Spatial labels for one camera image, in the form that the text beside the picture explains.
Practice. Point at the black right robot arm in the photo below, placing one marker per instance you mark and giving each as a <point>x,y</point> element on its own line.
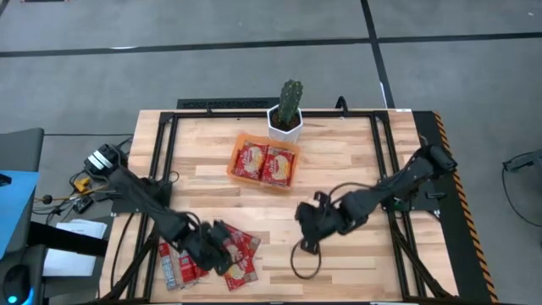
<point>398,182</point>

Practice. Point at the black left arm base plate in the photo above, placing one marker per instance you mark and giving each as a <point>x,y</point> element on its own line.
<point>123,207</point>

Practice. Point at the black device with blue light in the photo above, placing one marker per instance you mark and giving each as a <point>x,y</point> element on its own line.
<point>17,279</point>

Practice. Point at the white paper sheets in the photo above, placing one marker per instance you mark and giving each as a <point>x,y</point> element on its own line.
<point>74,258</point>

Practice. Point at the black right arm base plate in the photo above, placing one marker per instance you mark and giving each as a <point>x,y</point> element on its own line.
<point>423,205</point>

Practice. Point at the black bar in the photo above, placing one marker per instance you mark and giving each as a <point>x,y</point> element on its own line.
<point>68,240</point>

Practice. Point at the clear-wrapped red popcorn pack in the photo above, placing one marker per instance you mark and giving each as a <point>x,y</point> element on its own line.
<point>173,267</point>

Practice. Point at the yellow connector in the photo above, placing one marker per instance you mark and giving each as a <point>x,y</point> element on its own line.
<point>82,183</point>

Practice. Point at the small black box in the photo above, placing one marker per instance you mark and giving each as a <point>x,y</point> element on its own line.
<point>82,204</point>

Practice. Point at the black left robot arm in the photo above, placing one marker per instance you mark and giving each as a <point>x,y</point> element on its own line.
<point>144,199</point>

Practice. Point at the blue panel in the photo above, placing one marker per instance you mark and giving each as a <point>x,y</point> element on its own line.
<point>14,203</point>

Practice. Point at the orange plastic basket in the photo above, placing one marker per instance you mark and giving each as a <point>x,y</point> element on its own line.
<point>237,169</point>

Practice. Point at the grey floor device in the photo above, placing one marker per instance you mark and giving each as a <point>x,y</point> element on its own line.
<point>525,160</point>

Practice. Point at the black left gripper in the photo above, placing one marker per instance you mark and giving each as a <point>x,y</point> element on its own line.
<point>203,250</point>

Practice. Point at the green cactus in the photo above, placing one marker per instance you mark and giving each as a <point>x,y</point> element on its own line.
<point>290,99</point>

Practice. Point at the red popcorn bag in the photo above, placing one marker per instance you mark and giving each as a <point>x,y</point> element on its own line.
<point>250,161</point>
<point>246,242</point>
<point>278,166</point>
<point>241,274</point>

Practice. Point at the black mat with hazard stripe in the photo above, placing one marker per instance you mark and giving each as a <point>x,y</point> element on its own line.
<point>427,140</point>

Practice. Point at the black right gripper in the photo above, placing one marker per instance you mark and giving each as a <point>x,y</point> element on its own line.
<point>326,220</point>

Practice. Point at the white hexagonal plant pot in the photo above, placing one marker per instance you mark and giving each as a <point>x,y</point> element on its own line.
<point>284,134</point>

